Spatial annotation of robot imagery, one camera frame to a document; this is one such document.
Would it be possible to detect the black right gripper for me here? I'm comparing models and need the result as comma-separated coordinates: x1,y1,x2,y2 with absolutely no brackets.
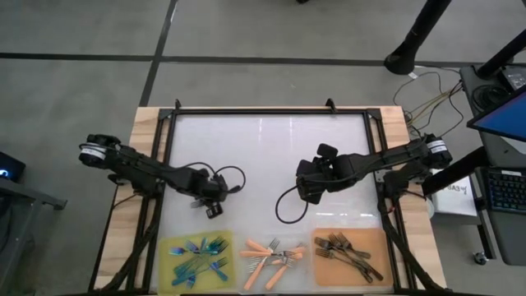
295,142,359,206

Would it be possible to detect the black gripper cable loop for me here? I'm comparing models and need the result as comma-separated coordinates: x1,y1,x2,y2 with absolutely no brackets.
275,184,310,225
180,160,247,195

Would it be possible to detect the blue computer screen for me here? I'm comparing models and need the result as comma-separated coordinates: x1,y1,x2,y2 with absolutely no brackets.
466,84,526,143

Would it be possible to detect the clear plastic tray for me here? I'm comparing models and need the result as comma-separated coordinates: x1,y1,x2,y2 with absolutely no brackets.
233,234,309,294

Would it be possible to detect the orange plastic tray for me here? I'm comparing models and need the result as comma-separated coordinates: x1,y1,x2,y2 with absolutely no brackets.
311,227,395,288

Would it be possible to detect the backlit black keyboard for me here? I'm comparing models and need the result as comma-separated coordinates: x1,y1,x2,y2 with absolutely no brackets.
486,167,526,215

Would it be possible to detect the white table mat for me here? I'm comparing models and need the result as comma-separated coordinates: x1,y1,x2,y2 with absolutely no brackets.
162,113,385,295

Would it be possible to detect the yellow plastic tray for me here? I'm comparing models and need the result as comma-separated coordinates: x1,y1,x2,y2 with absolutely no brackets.
157,229,238,295

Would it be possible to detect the dark grey metal stand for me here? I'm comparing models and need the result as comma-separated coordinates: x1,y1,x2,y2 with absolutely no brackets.
0,176,68,296

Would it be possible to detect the grey equipment cart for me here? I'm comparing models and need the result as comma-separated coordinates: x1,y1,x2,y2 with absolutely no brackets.
459,63,526,266

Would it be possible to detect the white labelled box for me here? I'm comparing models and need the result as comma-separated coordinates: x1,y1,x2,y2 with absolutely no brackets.
427,165,478,218

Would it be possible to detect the black power adapter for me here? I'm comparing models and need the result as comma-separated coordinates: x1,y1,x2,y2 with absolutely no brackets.
496,65,526,92

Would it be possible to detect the black aluminium table frame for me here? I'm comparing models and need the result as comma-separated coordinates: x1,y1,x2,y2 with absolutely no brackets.
88,97,449,296

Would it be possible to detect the black device with blue light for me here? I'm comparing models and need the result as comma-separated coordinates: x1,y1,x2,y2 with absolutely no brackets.
0,150,26,184

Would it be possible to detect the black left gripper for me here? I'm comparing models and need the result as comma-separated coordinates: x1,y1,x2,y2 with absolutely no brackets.
176,168,229,220

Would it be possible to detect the black tripod leg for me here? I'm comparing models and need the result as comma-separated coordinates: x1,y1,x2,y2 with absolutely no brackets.
422,146,490,197
384,0,453,76
475,28,526,80

